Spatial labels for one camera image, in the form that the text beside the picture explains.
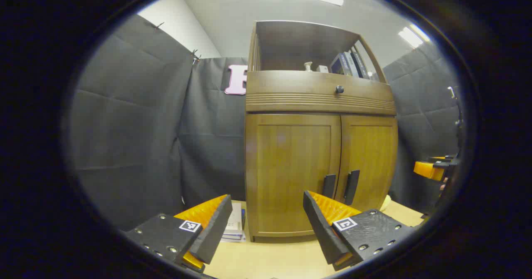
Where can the stack of papers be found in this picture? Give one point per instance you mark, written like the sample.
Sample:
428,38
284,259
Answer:
235,225

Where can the wooden double-door shoe cabinet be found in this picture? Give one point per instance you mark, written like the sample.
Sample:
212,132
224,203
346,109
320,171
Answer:
316,104

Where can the pale yellow object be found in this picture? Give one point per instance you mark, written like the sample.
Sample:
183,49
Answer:
386,203

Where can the small white box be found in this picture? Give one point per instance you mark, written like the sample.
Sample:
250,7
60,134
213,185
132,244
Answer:
322,68

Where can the round dark drawer knob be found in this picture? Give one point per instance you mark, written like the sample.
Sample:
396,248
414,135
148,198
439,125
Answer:
339,89

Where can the small white figurine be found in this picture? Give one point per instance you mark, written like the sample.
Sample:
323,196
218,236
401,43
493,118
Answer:
307,66

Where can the small ceiling light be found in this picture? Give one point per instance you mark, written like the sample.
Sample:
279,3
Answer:
412,35

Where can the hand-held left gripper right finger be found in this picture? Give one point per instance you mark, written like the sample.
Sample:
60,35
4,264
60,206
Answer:
322,229

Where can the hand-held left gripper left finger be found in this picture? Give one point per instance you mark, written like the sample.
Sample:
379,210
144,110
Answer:
214,233

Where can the dark blue book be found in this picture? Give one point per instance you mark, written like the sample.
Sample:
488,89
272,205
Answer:
360,65

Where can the metal clip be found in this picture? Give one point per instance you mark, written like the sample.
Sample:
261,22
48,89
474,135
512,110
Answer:
195,56

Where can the wooden cabinet door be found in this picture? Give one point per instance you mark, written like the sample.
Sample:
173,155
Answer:
374,154
286,162

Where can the grey book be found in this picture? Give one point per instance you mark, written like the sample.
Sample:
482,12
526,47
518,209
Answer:
351,65

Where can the wooden cabinet drawer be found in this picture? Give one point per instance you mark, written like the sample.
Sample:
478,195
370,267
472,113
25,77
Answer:
291,90

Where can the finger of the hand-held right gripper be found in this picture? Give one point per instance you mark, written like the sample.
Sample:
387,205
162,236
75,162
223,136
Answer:
428,170

